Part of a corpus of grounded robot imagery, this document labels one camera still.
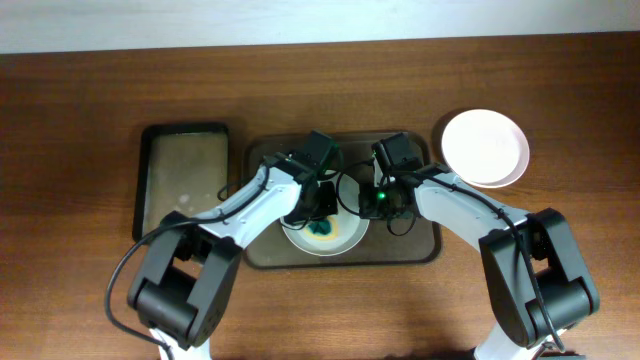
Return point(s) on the small dark sponge tray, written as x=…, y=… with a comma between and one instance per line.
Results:
x=181, y=168

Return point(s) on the large brown serving tray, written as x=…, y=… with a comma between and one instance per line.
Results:
x=273, y=249

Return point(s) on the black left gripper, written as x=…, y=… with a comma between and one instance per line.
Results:
x=301, y=217

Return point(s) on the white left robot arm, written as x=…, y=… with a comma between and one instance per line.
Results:
x=184, y=283

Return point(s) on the green yellow sponge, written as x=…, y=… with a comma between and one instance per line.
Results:
x=323, y=230

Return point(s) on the pinkish white plate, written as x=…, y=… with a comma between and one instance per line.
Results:
x=477, y=136

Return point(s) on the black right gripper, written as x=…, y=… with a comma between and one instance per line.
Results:
x=368, y=208

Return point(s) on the pale green plate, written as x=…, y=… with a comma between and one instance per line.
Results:
x=350, y=228

